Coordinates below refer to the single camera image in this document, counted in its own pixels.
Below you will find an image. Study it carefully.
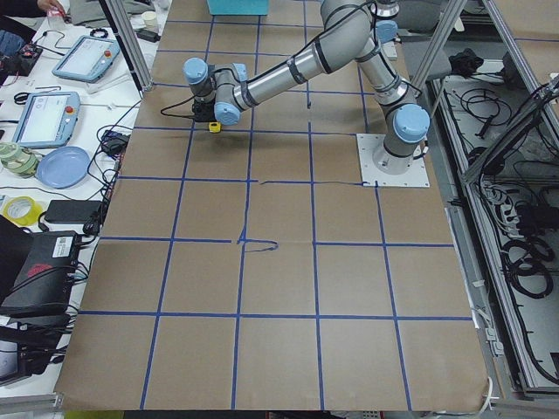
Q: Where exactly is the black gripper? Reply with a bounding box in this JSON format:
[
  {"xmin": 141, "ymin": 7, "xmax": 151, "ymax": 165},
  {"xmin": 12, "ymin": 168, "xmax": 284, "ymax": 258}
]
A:
[{"xmin": 191, "ymin": 100, "xmax": 217, "ymax": 122}]

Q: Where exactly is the yellow toy beetle car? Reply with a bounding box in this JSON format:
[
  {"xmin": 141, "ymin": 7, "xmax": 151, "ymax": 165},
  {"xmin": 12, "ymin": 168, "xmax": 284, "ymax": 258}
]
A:
[{"xmin": 208, "ymin": 121, "xmax": 222, "ymax": 134}]

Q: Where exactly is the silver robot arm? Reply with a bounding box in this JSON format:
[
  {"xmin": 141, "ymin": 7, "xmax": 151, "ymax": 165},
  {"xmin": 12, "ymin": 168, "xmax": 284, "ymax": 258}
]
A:
[
  {"xmin": 183, "ymin": 1, "xmax": 431, "ymax": 159},
  {"xmin": 371, "ymin": 0, "xmax": 400, "ymax": 44}
]

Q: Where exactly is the turquoise plastic bin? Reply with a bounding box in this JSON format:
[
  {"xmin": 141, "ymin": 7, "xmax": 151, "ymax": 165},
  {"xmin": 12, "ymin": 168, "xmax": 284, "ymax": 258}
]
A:
[{"xmin": 206, "ymin": 0, "xmax": 269, "ymax": 16}]

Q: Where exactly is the cream paper cup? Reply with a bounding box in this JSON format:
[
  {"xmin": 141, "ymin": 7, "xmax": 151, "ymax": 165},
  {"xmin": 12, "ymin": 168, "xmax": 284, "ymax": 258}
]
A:
[{"xmin": 141, "ymin": 10, "xmax": 159, "ymax": 31}]

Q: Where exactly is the upper blue teach pendant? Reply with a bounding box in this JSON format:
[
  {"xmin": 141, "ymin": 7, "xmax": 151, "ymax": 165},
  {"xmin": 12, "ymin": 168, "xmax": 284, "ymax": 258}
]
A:
[{"xmin": 52, "ymin": 36, "xmax": 121, "ymax": 83}]

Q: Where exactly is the blue teach pendant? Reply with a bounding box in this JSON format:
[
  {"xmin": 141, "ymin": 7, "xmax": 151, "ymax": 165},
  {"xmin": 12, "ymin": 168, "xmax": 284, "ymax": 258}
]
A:
[
  {"xmin": 12, "ymin": 92, "xmax": 81, "ymax": 149},
  {"xmin": 52, "ymin": 36, "xmax": 121, "ymax": 83}
]

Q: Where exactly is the light blue plate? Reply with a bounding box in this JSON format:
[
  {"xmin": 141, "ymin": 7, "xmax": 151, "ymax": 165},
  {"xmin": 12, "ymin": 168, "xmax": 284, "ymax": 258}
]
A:
[{"xmin": 36, "ymin": 146, "xmax": 90, "ymax": 189}]

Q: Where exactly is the lower blue teach pendant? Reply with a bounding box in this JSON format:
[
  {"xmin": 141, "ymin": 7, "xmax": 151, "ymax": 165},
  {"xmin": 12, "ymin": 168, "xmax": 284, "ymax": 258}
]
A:
[{"xmin": 12, "ymin": 92, "xmax": 81, "ymax": 149}]

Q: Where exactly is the black power adapter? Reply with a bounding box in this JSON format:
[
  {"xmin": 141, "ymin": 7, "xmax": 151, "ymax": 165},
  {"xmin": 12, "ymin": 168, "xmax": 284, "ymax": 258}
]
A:
[{"xmin": 44, "ymin": 200, "xmax": 101, "ymax": 224}]

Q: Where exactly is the green tape rolls stack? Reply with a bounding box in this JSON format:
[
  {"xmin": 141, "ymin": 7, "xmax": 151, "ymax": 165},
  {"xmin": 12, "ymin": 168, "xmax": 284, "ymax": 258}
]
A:
[{"xmin": 1, "ymin": 142, "xmax": 39, "ymax": 178}]

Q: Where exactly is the yellow tape roll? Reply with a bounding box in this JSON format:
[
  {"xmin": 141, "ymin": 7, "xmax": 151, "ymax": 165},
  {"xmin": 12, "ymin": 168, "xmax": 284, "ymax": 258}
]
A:
[{"xmin": 3, "ymin": 196, "xmax": 44, "ymax": 227}]

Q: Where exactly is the grey chair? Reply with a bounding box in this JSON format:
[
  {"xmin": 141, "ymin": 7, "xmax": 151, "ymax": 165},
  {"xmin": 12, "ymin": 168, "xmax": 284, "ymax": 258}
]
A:
[{"xmin": 396, "ymin": 0, "xmax": 447, "ymax": 86}]

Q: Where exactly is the black red computer box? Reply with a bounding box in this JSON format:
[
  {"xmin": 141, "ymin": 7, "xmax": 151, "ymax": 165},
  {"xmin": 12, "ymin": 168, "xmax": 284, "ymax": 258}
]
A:
[{"xmin": 1, "ymin": 223, "xmax": 79, "ymax": 319}]

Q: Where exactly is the aluminium frame post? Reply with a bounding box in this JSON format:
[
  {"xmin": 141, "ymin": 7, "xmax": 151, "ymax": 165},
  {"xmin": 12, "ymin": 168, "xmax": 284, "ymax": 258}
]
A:
[{"xmin": 100, "ymin": 0, "xmax": 153, "ymax": 93}]

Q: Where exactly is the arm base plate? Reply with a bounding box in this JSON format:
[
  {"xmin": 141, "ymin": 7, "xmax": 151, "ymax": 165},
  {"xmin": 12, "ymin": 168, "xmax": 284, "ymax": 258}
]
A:
[{"xmin": 356, "ymin": 134, "xmax": 430, "ymax": 188}]

